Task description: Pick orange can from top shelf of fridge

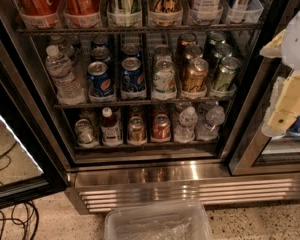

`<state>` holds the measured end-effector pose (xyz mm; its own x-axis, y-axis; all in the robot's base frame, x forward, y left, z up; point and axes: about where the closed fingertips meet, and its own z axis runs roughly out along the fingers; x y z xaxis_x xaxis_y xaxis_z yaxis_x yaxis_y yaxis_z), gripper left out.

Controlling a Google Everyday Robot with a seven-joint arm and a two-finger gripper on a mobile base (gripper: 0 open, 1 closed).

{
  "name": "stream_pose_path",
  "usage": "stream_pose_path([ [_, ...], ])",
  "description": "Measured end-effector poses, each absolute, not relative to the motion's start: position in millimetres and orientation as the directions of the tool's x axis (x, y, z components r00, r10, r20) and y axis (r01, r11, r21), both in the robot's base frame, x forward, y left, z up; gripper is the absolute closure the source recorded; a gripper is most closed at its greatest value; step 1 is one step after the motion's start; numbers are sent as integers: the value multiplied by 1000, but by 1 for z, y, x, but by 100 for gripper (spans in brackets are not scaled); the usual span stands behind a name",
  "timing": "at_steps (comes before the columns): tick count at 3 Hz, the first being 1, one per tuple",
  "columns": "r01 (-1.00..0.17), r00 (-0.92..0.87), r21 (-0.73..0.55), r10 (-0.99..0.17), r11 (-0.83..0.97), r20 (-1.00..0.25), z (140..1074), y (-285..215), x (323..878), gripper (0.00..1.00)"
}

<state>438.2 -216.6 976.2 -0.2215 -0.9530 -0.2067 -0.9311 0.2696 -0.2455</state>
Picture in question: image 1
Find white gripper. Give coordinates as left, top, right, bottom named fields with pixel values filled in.
left=259, top=10, right=300, bottom=137

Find green soda can front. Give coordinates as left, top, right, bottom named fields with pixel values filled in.
left=211, top=57, right=240, bottom=97

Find gold brown soda can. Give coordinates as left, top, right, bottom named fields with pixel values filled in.
left=181, top=58, right=209, bottom=99

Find red can bottom shelf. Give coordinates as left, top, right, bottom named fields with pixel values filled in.
left=151, top=114, right=171, bottom=142

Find blue Pepsi can front right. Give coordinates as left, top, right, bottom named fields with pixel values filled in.
left=121, top=57, right=146, bottom=99

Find blue pepsi can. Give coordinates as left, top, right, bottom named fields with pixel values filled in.
left=121, top=57, right=146, bottom=99
left=87, top=61, right=115, bottom=102

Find gold can bottom shelf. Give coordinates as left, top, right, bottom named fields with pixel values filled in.
left=128, top=116, right=146, bottom=145

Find blue Pepsi can front left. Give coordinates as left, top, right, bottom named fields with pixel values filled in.
left=87, top=61, right=115, bottom=102

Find silver green can bottom shelf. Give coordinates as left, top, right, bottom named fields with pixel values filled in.
left=75, top=118, right=99, bottom=148

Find clear water bottle middle shelf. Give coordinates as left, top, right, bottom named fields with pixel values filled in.
left=45, top=45, right=86, bottom=105

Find steel fridge vent grille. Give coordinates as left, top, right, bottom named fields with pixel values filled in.
left=65, top=173, right=300, bottom=215

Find open glass fridge door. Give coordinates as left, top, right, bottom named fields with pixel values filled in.
left=0, top=12, right=66, bottom=209

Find water bottle bottom right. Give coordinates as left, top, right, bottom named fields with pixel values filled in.
left=196, top=106, right=225, bottom=141

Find water bottle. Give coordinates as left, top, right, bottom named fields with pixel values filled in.
left=174, top=106, right=198, bottom=143
left=196, top=106, right=225, bottom=141

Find water bottle bottom left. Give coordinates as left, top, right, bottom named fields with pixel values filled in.
left=174, top=106, right=198, bottom=143

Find clear plastic bin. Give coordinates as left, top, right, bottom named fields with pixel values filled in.
left=104, top=200, right=214, bottom=240

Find brown drink bottle white cap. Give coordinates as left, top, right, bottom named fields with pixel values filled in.
left=101, top=107, right=122, bottom=146

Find top wire shelf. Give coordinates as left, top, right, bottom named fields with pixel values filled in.
left=17, top=23, right=262, bottom=36

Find wire shelf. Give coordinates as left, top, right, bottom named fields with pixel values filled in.
left=54, top=96, right=233, bottom=109
left=17, top=23, right=262, bottom=36

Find middle wire shelf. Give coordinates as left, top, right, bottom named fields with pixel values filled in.
left=54, top=96, right=233, bottom=109

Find black cables on floor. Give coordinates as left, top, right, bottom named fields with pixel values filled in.
left=0, top=200, right=40, bottom=240

